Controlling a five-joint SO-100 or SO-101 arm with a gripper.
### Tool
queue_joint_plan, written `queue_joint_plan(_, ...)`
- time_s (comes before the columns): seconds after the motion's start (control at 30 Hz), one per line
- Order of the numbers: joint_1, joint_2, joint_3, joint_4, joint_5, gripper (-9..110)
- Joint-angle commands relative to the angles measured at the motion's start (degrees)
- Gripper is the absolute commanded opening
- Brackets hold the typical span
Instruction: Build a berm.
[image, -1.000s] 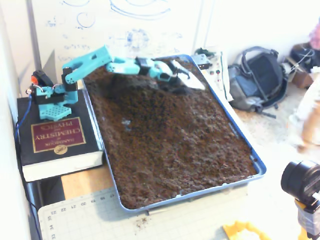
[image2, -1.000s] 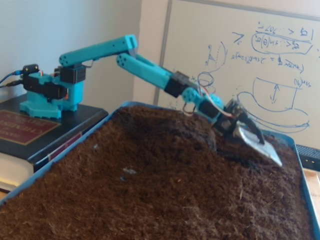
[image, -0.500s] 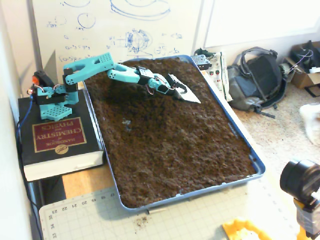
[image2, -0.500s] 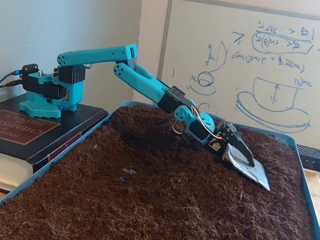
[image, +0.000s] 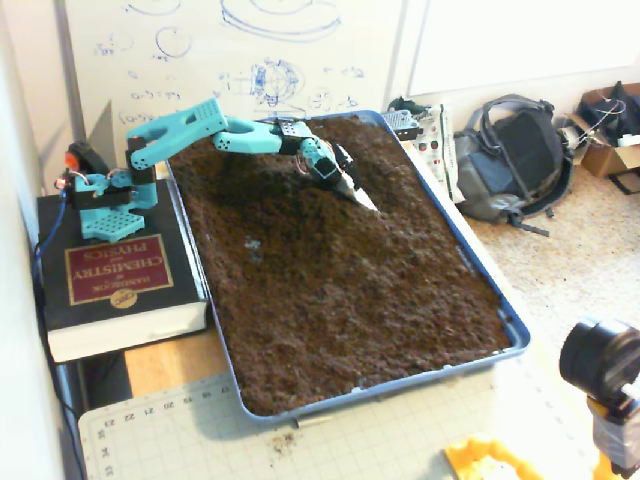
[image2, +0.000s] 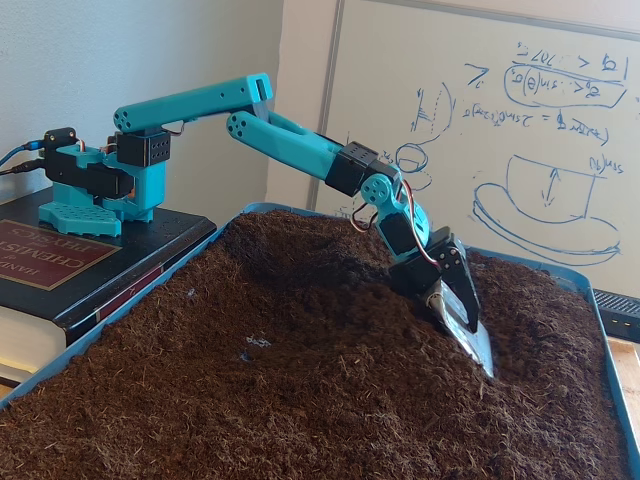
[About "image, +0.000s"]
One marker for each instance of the orange and black tool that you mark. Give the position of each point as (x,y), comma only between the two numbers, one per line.
(82,156)

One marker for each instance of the black chemistry handbook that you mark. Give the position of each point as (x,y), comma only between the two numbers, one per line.
(120,320)

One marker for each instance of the blank whiteboard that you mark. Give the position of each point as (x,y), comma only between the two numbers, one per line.
(525,40)

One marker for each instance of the cardboard box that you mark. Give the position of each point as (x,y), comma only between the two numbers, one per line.
(602,155)

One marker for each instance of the blue plastic tray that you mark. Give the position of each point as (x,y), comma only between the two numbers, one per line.
(520,340)

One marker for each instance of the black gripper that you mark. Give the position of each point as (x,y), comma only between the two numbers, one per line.
(348,183)

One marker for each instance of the yellow taped camera stand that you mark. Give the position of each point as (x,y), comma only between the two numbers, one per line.
(615,440)

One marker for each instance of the whiteboard with blue drawings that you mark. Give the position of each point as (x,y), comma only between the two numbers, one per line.
(225,50)

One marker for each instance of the black camera lens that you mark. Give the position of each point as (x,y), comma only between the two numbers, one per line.
(595,355)

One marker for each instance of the grey backpack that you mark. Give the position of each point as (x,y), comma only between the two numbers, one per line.
(520,150)

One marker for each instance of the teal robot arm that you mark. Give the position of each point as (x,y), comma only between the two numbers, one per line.
(180,130)

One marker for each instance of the yellow plastic part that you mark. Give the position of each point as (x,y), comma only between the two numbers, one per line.
(480,460)

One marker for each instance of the brown soil bed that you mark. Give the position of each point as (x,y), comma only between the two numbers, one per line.
(325,300)

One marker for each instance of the pale green cutting mat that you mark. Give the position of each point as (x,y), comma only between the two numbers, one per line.
(200,440)

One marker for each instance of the black grille device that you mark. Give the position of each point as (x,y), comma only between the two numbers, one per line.
(402,122)

